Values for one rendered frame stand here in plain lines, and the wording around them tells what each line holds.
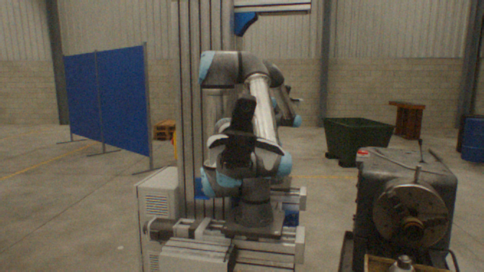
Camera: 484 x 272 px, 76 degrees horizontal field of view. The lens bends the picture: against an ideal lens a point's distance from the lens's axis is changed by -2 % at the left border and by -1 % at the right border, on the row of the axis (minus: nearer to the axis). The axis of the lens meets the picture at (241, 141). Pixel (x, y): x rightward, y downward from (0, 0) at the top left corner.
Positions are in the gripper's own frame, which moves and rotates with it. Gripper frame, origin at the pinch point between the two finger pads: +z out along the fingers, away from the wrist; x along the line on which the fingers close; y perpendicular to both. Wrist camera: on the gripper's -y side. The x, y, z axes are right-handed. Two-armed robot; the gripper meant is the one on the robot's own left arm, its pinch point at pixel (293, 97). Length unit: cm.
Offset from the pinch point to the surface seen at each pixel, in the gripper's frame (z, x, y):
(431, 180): -29, 92, 24
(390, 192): -49, 77, 29
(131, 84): 189, -417, 55
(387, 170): -31, 72, 24
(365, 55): 970, -179, -69
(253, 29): 781, -530, -111
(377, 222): -50, 75, 45
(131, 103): 190, -417, 91
